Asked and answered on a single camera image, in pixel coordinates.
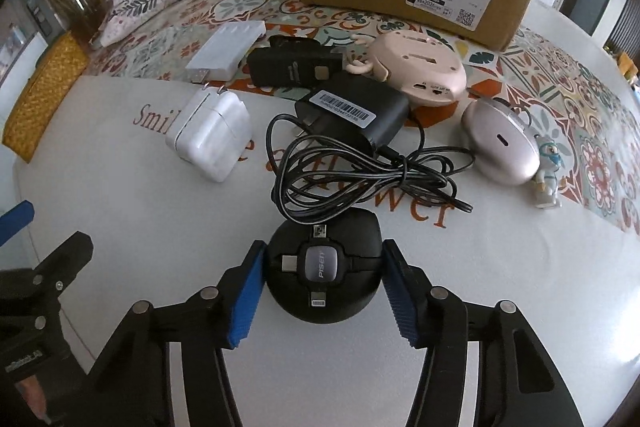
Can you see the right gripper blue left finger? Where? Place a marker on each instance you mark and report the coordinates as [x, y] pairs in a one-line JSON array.
[[245, 290]]

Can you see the white plug charger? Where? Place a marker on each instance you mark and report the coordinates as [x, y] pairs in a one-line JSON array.
[[211, 132]]

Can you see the yellow woven placemat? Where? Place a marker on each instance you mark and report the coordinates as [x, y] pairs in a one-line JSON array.
[[55, 74]]

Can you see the black bike light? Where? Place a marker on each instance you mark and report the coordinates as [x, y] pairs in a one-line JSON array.
[[294, 62]]

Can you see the patterned table runner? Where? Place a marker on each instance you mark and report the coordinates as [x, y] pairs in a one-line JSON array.
[[595, 133]]

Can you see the pink round octopus gadget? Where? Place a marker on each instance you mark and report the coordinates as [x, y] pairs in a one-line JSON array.
[[421, 67]]

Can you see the black round cable reel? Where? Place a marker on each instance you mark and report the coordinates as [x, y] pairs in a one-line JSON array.
[[326, 273]]

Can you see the white rectangular power bank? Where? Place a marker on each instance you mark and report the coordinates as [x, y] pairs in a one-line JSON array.
[[223, 52]]

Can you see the small figurine keychain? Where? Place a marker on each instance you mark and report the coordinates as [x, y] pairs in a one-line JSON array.
[[547, 180]]

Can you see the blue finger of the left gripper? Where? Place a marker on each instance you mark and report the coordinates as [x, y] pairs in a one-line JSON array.
[[15, 220], [55, 266]]

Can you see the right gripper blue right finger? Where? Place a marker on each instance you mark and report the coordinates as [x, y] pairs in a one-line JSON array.
[[404, 292]]

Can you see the black power adapter with cable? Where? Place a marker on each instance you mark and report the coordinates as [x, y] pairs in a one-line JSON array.
[[350, 140]]

